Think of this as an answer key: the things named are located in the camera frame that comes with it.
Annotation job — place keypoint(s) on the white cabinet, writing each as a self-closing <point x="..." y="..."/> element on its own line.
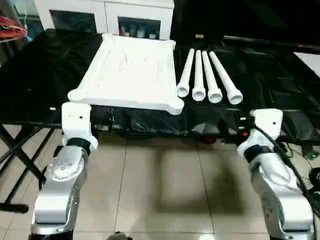
<point x="105" y="15"/>

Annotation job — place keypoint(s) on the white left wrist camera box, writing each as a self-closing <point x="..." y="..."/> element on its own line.
<point x="77" y="122"/>

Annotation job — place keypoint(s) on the small yellow tag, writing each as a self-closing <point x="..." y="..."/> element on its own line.
<point x="199" y="36"/>

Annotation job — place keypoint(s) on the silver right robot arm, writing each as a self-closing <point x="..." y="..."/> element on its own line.
<point x="280" y="195"/>

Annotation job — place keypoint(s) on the black mat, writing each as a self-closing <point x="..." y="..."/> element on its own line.
<point x="45" y="75"/>

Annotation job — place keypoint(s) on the white plastic table top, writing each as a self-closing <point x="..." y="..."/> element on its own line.
<point x="130" y="70"/>

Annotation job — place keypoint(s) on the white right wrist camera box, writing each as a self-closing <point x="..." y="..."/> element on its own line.
<point x="267" y="122"/>

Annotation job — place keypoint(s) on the white plastic table leg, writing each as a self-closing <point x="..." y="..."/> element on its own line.
<point x="198" y="77"/>
<point x="186" y="75"/>
<point x="225" y="77"/>
<point x="210" y="77"/>

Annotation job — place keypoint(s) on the white flat board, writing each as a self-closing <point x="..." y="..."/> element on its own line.
<point x="310" y="62"/>

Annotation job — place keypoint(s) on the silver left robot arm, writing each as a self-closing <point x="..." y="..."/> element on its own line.
<point x="60" y="190"/>

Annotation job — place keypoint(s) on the black folding table frame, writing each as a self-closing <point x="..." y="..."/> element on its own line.
<point x="20" y="150"/>

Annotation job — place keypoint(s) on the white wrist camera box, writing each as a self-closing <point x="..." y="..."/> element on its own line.
<point x="77" y="122"/>
<point x="267" y="122"/>

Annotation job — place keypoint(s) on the grey robot foot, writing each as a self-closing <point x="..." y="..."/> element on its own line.
<point x="120" y="236"/>

